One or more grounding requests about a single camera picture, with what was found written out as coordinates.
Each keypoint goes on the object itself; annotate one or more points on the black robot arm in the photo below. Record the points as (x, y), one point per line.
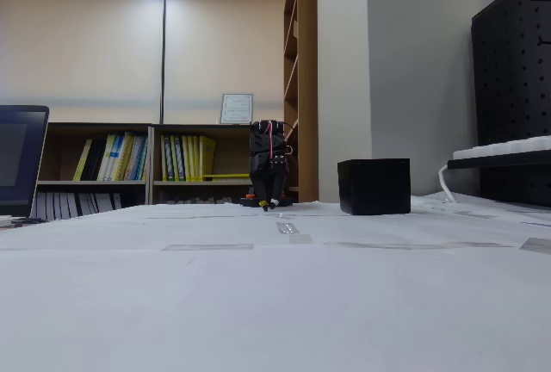
(260, 131)

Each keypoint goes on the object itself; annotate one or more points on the black square bin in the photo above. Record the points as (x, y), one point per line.
(374, 187)

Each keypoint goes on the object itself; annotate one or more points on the flat yellow folder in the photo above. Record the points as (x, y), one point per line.
(228, 175)

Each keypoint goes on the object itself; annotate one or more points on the clear tape strip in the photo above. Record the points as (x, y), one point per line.
(301, 238)
(538, 245)
(409, 245)
(206, 248)

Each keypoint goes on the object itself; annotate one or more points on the framed white notice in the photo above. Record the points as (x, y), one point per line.
(237, 108)

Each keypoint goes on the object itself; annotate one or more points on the low wooden bookshelf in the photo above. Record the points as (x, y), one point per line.
(193, 129)
(99, 128)

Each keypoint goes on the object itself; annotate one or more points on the tall wooden bookshelf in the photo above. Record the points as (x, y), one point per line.
(307, 66)

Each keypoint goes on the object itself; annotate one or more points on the white paper table cover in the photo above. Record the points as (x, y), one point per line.
(275, 303)

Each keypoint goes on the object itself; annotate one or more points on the yellow blue book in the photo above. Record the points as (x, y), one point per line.
(109, 156)

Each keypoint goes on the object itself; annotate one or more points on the black binder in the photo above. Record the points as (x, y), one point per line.
(92, 161)

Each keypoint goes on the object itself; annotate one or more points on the thin yellow book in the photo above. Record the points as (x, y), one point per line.
(82, 161)

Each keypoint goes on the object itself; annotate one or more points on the row of white journals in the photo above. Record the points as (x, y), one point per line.
(64, 206)

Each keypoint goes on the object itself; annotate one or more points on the white power strip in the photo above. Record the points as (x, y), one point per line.
(508, 146)

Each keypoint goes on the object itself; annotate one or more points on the laptop screen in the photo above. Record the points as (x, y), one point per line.
(17, 161)

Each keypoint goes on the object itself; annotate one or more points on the black pegboard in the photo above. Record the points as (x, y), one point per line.
(508, 88)

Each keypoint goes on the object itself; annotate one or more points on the black vertical wall pole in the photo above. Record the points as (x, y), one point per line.
(163, 53)

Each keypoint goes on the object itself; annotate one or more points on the black shelf rail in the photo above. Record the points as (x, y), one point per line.
(495, 163)

